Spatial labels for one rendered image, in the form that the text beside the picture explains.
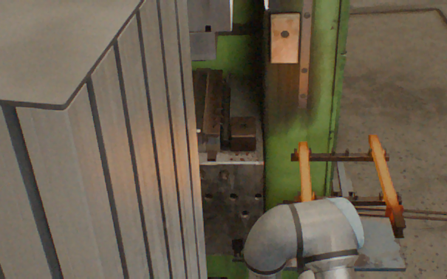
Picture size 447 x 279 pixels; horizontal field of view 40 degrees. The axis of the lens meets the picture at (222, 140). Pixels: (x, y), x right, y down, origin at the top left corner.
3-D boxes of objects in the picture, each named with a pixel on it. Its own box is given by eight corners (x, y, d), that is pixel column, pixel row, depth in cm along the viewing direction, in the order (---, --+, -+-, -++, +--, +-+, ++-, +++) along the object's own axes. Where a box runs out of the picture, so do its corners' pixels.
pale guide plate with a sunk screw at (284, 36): (298, 63, 203) (299, 15, 193) (270, 63, 203) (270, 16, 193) (297, 60, 205) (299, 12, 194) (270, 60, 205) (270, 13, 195)
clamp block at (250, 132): (256, 151, 210) (256, 136, 206) (230, 151, 210) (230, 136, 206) (255, 131, 220) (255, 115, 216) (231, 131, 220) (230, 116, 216)
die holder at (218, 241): (263, 255, 232) (263, 162, 205) (162, 255, 233) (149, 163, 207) (259, 162, 277) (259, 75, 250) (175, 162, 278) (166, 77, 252)
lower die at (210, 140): (220, 151, 210) (219, 131, 205) (162, 152, 211) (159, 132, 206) (223, 86, 244) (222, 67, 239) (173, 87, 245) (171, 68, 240)
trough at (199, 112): (205, 135, 206) (205, 131, 206) (188, 135, 207) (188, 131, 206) (210, 71, 240) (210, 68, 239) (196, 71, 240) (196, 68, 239)
